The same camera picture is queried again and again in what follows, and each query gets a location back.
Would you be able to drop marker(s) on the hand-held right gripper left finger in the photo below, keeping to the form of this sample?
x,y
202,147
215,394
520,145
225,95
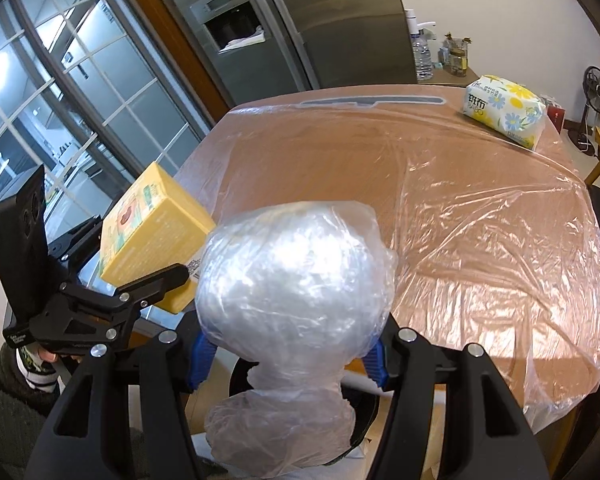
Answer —
x,y
200,360

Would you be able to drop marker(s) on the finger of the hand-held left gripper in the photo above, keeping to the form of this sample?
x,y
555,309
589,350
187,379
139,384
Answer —
x,y
155,280
80,240

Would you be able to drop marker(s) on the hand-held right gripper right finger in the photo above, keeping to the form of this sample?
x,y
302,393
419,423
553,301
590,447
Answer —
x,y
375,365

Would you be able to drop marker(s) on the yellow cardboard box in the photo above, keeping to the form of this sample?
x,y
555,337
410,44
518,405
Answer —
x,y
150,240

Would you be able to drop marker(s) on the clear plastic bag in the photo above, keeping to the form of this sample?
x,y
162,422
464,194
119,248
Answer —
x,y
290,285

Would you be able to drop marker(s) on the glass paned sliding door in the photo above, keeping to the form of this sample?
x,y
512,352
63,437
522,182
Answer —
x,y
55,110

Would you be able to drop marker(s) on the person's dark clothing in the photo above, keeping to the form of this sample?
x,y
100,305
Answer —
x,y
10,425

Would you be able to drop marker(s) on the clear plastic table cover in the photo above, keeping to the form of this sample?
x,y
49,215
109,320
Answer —
x,y
430,210

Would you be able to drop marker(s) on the flower print tissue pack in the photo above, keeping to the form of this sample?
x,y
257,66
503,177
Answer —
x,y
505,110

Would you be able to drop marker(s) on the small red box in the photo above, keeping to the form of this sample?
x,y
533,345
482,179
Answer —
x,y
555,115

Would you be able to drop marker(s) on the stainless steel refrigerator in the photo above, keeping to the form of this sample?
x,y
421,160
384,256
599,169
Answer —
x,y
330,20

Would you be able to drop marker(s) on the water bottle with pump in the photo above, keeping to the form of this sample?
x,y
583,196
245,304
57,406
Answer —
x,y
422,55

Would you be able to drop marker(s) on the glass jar with plants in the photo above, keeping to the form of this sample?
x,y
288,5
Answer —
x,y
457,57

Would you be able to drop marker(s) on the black standing fan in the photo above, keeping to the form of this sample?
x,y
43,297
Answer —
x,y
597,90

